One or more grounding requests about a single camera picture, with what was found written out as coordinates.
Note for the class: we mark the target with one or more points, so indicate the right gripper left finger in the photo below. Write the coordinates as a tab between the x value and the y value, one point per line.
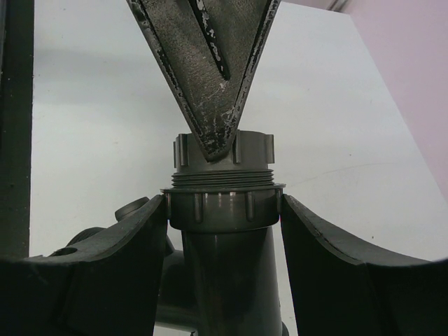
106	284

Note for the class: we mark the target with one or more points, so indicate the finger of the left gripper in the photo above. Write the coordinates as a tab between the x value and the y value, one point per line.
208	52

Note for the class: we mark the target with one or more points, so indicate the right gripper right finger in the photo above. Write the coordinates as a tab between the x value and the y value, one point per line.
344	285

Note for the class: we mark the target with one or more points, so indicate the black pipe tee fitting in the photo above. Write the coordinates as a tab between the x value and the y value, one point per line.
221	284

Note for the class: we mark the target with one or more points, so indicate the black threaded coupling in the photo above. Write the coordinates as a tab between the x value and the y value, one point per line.
246	165

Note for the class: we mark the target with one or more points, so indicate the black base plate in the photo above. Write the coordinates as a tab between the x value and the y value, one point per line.
17	72

